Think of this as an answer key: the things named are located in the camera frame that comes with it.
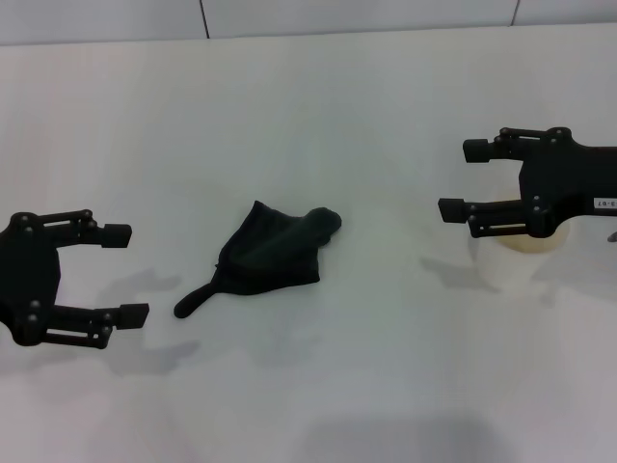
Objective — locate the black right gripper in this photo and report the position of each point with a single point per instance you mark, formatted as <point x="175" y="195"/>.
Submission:
<point x="578" y="183"/>

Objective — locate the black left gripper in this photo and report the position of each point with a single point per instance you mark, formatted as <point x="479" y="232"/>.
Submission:
<point x="29" y="270"/>

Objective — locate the white paper cup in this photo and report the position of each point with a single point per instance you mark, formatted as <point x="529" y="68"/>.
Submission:
<point x="506" y="270"/>

